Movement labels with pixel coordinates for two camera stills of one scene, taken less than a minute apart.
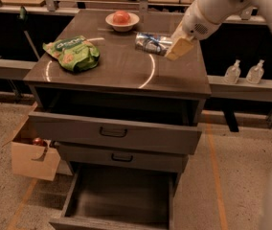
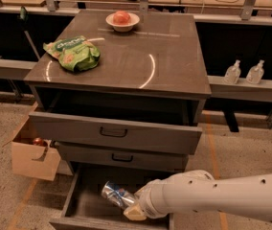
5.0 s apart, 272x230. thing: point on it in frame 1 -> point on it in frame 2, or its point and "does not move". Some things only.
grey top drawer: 153,122 does not move
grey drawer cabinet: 133,105 does not move
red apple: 121,17 does not move
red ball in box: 37,141 does not move
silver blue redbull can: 152,42 -> 118,195
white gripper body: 197,23 -> 149,197
